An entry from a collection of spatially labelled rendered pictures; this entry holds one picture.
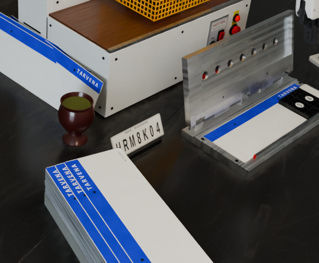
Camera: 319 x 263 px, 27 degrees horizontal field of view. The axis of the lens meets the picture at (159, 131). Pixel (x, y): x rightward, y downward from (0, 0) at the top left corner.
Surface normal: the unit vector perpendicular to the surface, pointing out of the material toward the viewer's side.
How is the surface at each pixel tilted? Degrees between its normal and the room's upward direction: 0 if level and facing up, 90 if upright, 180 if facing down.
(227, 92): 76
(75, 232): 90
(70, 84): 69
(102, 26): 0
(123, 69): 90
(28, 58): 63
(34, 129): 0
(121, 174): 0
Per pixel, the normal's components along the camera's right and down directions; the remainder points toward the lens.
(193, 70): 0.72, 0.26
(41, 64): -0.54, -0.02
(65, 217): -0.86, 0.22
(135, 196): 0.11, -0.80
